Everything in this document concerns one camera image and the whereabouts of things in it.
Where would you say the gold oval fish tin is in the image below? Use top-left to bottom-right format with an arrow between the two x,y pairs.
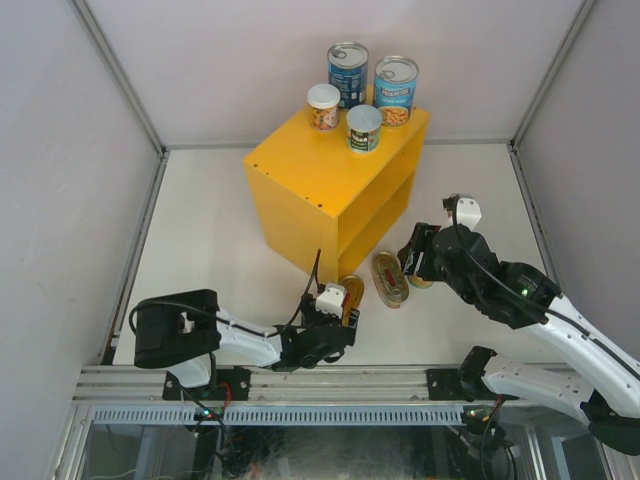
339,275 -> 365,325
371,251 -> 409,309

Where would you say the small green can white lid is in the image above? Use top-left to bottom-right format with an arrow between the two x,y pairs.
346,105 -> 382,153

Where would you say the light blue Progresso soup can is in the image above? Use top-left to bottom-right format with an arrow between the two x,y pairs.
373,55 -> 419,127

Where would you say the dark blue soup can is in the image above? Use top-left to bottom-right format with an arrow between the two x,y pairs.
327,42 -> 369,110

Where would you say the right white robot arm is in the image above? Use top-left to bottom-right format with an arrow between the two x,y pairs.
398,223 -> 639,456

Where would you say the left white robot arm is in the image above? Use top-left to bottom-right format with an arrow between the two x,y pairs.
128,283 -> 360,400

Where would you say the yellow two-shelf cabinet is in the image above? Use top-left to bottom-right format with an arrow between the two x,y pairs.
244,106 -> 430,282

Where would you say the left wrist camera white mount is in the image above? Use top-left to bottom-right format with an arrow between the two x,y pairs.
315,283 -> 347,318

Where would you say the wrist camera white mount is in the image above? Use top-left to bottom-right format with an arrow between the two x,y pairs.
442,194 -> 482,231
315,283 -> 347,318

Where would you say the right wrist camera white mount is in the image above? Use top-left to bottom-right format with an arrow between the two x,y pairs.
442,194 -> 482,231

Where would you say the right black camera cable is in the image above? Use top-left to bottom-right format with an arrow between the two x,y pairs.
442,197 -> 640,366

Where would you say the grey slotted cable duct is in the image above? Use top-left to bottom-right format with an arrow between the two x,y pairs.
91,404 -> 464,426

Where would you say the aluminium front rail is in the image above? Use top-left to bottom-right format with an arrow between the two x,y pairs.
74,363 -> 581,402

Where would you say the right aluminium corner post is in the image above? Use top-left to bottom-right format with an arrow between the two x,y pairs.
508,0 -> 601,151

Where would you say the aluminium corner post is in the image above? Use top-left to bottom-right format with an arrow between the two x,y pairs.
67,0 -> 169,156
508,0 -> 601,151

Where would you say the left aluminium corner post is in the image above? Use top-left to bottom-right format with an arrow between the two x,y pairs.
67,0 -> 169,156

